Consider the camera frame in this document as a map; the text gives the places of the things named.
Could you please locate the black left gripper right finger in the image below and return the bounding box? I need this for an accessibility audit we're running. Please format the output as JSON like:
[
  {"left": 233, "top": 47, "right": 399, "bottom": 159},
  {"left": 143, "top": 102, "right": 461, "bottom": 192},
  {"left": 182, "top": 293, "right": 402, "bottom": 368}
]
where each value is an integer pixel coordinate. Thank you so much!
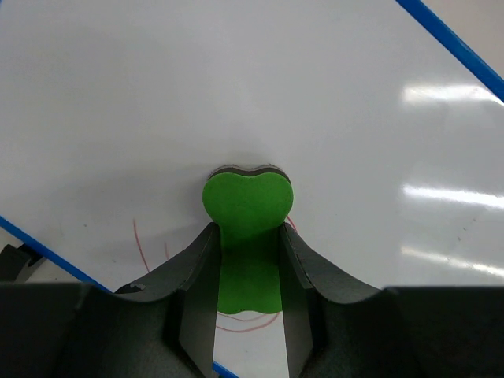
[{"left": 278, "top": 224, "right": 503, "bottom": 377}]

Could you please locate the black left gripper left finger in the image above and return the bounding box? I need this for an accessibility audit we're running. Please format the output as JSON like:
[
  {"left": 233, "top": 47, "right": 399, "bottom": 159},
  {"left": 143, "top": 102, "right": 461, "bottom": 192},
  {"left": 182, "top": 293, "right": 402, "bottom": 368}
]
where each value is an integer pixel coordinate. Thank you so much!
[{"left": 1, "top": 223, "right": 220, "bottom": 377}]

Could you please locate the green bone shaped eraser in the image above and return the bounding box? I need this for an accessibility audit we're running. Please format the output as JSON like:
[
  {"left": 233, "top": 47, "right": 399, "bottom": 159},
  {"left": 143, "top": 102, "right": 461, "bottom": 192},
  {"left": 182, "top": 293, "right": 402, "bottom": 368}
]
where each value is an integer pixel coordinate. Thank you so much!
[{"left": 202, "top": 165, "right": 294, "bottom": 315}]

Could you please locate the blue framed whiteboard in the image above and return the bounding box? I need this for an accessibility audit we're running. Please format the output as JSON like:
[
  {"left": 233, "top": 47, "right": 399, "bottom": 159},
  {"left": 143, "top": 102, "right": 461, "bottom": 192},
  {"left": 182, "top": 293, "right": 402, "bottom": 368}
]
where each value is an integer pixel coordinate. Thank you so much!
[{"left": 1, "top": 1, "right": 503, "bottom": 377}]

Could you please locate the black whiteboard foot far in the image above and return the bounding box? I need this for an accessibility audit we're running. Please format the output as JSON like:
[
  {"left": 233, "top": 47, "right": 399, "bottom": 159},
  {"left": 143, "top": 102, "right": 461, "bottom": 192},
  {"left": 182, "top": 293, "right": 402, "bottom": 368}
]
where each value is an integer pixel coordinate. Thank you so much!
[{"left": 0, "top": 244, "right": 46, "bottom": 284}]

